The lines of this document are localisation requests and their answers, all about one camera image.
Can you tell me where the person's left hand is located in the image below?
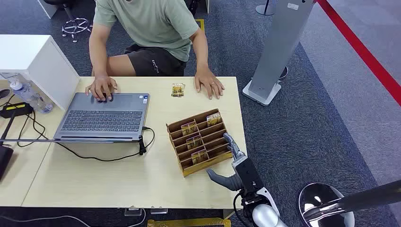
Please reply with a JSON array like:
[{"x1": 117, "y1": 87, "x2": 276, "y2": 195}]
[{"x1": 193, "y1": 67, "x2": 225, "y2": 100}]

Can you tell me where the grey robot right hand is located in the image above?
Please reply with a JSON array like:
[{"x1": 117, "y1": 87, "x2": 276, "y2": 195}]
[{"x1": 206, "y1": 132, "x2": 247, "y2": 192}]

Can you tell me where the person's right hand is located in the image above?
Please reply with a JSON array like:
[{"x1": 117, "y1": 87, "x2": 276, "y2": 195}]
[{"x1": 85, "y1": 75, "x2": 119, "y2": 103}]

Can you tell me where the yellow hotel key card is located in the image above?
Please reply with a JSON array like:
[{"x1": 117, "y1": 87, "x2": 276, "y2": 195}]
[
  {"x1": 206, "y1": 113, "x2": 222, "y2": 127},
  {"x1": 171, "y1": 83, "x2": 186, "y2": 98},
  {"x1": 181, "y1": 122, "x2": 199, "y2": 136},
  {"x1": 186, "y1": 135, "x2": 203, "y2": 150},
  {"x1": 191, "y1": 149, "x2": 209, "y2": 166}
]

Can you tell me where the wooden card holder rack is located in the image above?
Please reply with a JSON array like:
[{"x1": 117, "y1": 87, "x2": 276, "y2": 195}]
[{"x1": 166, "y1": 108, "x2": 234, "y2": 178}]

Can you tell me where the person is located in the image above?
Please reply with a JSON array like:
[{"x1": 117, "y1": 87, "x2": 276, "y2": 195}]
[{"x1": 88, "y1": 0, "x2": 210, "y2": 78}]

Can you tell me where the grey laptop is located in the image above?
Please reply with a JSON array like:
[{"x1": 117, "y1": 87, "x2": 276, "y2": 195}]
[{"x1": 52, "y1": 92, "x2": 150, "y2": 145}]

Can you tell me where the office chair chrome base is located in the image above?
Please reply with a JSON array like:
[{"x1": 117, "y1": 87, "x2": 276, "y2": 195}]
[{"x1": 44, "y1": 0, "x2": 94, "y2": 44}]

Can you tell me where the clear plastic water bottle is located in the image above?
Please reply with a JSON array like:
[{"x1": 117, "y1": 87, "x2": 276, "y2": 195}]
[{"x1": 9, "y1": 79, "x2": 54, "y2": 114}]

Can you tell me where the white cabinet box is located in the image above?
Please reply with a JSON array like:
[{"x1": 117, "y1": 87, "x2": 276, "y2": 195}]
[{"x1": 0, "y1": 34, "x2": 80, "y2": 111}]

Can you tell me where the grey kiosk stand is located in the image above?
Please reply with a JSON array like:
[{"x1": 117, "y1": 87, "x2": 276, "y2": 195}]
[{"x1": 242, "y1": 0, "x2": 315, "y2": 107}]

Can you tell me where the black power adapter yellow label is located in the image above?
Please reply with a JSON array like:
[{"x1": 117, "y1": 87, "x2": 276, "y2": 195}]
[{"x1": 0, "y1": 102, "x2": 34, "y2": 119}]

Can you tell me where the grey stanchion round base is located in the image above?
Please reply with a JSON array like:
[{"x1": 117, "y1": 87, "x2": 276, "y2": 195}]
[{"x1": 255, "y1": 0, "x2": 277, "y2": 16}]

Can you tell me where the chrome stanchion with dark pole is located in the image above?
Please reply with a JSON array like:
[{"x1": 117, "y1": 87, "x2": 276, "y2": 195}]
[{"x1": 298, "y1": 179, "x2": 401, "y2": 227}]

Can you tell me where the black router with antenna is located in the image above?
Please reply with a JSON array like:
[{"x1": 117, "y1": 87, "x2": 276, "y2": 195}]
[{"x1": 0, "y1": 109, "x2": 17, "y2": 182}]

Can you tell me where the red barrier belt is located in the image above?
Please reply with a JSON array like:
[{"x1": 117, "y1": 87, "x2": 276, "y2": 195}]
[{"x1": 316, "y1": 0, "x2": 401, "y2": 107}]

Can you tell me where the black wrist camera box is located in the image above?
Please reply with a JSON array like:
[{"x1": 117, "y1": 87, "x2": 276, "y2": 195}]
[{"x1": 232, "y1": 156, "x2": 265, "y2": 192}]

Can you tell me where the black laptop cable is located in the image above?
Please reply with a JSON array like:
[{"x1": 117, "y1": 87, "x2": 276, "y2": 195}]
[{"x1": 54, "y1": 126, "x2": 156, "y2": 163}]

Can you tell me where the clear desk bracket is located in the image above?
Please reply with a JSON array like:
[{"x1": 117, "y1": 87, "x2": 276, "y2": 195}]
[
  {"x1": 124, "y1": 206, "x2": 143, "y2": 218},
  {"x1": 150, "y1": 206, "x2": 169, "y2": 216}
]

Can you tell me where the black adapter cable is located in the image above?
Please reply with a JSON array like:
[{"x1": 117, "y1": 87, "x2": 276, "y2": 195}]
[{"x1": 16, "y1": 109, "x2": 47, "y2": 148}]

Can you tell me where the white cable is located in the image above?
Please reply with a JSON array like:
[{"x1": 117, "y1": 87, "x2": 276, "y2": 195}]
[{"x1": 0, "y1": 208, "x2": 147, "y2": 227}]

